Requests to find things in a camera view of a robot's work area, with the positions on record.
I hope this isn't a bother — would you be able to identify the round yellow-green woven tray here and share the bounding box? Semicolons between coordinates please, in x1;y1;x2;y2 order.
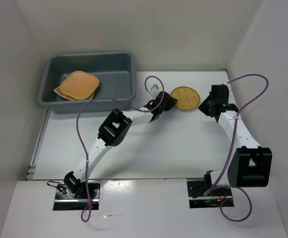
171;86;201;111

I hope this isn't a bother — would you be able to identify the round orange woven tray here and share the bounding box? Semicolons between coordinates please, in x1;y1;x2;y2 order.
61;94;94;101

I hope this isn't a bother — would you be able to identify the rounded tan woven tray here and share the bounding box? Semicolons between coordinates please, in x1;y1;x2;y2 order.
59;71;100;100

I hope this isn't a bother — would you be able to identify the triangular orange woven tray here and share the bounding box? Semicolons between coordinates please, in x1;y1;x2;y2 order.
54;87;62;96

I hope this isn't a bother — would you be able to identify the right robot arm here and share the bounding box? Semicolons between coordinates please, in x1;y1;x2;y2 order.
198;84;272;195

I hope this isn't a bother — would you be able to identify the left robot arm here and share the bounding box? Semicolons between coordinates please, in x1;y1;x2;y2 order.
63;91;177;199

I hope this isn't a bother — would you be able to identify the grey plastic bin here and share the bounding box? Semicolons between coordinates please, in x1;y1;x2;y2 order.
38;51;137;114

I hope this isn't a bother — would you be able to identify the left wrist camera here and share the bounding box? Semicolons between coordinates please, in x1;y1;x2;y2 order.
149;84;160;99

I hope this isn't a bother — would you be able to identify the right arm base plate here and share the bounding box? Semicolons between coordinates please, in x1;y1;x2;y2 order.
187;179;234;209

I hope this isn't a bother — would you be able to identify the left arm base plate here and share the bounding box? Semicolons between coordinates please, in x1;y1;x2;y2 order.
47;180;101;211

